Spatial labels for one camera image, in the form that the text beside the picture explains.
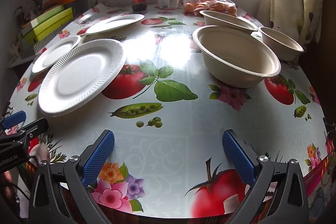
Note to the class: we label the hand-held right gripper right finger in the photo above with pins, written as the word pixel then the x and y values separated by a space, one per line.
pixel 239 158

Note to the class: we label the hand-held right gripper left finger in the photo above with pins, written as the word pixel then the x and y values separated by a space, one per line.
pixel 98 158

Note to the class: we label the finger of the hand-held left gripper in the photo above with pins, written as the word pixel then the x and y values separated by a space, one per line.
pixel 13 119
pixel 34 127

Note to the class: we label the large ribbed white foam plate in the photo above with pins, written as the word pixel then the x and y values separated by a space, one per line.
pixel 78 77

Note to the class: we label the small white paper plate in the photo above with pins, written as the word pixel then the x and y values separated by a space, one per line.
pixel 52 53

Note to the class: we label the large beige paper bowl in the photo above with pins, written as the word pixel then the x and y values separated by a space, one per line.
pixel 236 56

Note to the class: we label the small beige paper bowl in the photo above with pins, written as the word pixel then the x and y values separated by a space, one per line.
pixel 278 40

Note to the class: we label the smooth white paper plate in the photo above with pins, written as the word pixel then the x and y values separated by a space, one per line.
pixel 115 24

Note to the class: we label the shallow beige paper bowl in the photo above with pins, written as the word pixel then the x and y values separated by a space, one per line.
pixel 223 19

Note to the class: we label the printed vinyl tablecloth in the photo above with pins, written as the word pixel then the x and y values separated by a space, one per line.
pixel 170 119

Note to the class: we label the lime green striped box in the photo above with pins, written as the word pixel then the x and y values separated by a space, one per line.
pixel 50 23

